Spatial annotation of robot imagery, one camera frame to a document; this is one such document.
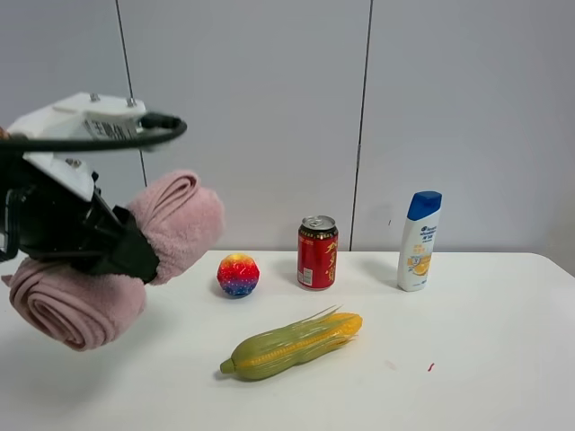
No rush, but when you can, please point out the rainbow spiky ball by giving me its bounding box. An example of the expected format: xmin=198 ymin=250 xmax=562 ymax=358
xmin=217 ymin=253 xmax=260 ymax=297

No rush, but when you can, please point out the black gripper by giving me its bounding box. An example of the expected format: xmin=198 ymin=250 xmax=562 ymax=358
xmin=1 ymin=153 xmax=159 ymax=284

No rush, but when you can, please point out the white blue shampoo bottle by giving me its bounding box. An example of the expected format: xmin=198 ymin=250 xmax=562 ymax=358
xmin=397 ymin=191 xmax=442 ymax=292

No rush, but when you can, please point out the pink towel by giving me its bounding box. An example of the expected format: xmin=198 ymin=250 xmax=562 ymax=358
xmin=2 ymin=171 xmax=225 ymax=351

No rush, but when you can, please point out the toy corn cob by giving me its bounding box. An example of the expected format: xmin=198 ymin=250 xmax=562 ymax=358
xmin=219 ymin=307 xmax=363 ymax=381

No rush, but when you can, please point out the red drink can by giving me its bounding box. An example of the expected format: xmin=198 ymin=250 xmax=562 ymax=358
xmin=297 ymin=215 xmax=339 ymax=290

